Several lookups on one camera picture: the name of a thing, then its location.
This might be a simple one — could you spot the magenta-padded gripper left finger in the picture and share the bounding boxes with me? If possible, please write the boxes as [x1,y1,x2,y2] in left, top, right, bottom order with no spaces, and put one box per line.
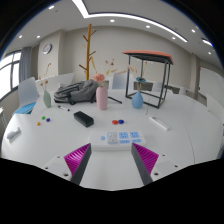
[41,143,93,186]

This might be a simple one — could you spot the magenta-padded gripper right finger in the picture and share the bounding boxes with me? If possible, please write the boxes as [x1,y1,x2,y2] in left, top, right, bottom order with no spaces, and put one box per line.
[130,142,183,186]

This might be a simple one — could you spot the white remote control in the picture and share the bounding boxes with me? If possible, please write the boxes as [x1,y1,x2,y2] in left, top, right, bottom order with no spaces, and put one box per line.
[148,115,170,132]

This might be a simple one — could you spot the black rectangular case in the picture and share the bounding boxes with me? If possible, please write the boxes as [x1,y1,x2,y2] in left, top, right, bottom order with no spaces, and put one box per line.
[73,110,95,128]

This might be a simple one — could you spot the blue vase with flowers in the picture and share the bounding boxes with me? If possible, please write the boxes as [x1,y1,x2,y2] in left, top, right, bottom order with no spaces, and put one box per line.
[127,61,148,110]

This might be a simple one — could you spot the green vase with dried flowers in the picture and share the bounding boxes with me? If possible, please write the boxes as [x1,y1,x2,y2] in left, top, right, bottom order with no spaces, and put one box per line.
[37,62,53,109]

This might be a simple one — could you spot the pink vase with flowers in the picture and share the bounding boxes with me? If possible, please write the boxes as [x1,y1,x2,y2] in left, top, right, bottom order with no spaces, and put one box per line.
[89,59,128,111]

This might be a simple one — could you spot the grey backpack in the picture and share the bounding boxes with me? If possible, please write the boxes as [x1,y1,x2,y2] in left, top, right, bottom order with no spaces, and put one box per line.
[53,79,123,106]

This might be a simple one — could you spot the black-framed stand with orange top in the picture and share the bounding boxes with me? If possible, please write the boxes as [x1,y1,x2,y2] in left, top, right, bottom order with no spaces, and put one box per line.
[121,49,175,110]

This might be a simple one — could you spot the grey curtain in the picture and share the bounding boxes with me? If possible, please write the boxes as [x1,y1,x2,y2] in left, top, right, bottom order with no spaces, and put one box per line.
[18,46,33,84]

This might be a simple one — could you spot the window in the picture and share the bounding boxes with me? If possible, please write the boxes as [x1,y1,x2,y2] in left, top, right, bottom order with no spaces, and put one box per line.
[0,50,22,101]

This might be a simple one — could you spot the wooden coat tree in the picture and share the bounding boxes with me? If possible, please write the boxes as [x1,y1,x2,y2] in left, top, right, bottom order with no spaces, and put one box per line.
[78,23,98,82]

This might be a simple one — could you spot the long ceiling light strip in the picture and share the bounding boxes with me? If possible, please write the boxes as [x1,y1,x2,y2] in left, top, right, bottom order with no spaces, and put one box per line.
[71,0,188,44]

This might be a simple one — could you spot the round ceiling spotlights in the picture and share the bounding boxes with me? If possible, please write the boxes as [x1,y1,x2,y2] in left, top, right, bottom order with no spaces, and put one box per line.
[18,4,214,56]

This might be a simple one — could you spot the white wall board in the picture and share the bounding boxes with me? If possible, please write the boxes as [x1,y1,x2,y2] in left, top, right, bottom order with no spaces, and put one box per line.
[198,66,224,101]

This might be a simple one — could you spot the round wall clock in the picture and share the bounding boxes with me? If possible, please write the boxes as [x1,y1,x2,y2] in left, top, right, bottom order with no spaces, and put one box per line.
[42,43,53,55]

